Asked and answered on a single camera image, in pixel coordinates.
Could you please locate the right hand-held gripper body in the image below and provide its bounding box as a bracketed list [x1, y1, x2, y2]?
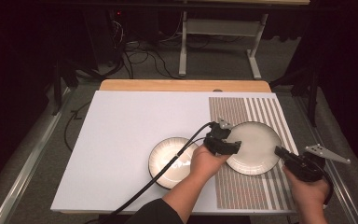
[283, 143, 351, 184]

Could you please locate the person's right hand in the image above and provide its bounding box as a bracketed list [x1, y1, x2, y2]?
[282, 167, 331, 207]

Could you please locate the black sleeve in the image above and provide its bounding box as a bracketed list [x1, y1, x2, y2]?
[124, 198, 185, 224]

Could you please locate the white metal desk frame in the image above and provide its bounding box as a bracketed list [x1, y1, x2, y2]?
[178, 10, 269, 80]

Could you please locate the metal floor rail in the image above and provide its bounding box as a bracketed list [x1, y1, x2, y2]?
[0, 88, 73, 224]
[294, 95, 358, 224]

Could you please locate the person's left hand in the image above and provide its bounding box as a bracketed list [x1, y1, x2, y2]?
[189, 144, 231, 188]

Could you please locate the wooden table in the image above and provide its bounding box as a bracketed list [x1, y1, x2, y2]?
[99, 78, 272, 93]

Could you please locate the white ribbed plate dark rim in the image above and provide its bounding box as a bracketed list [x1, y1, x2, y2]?
[225, 120, 283, 176]
[147, 136, 200, 190]

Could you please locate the black floor cable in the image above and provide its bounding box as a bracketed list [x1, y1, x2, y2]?
[63, 100, 93, 153]

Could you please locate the white board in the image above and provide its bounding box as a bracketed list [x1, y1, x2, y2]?
[49, 90, 304, 216]

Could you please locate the dark metal stand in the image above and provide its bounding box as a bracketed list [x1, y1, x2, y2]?
[269, 62, 321, 128]
[50, 58, 79, 117]

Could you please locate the brown striped placemat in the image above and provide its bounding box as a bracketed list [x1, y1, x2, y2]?
[208, 96, 301, 210]

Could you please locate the bundle of black floor cables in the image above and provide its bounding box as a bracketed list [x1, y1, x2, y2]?
[103, 18, 183, 80]

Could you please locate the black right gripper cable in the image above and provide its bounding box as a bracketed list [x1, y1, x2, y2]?
[321, 172, 336, 207]

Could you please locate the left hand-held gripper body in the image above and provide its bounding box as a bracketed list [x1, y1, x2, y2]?
[203, 117, 235, 156]

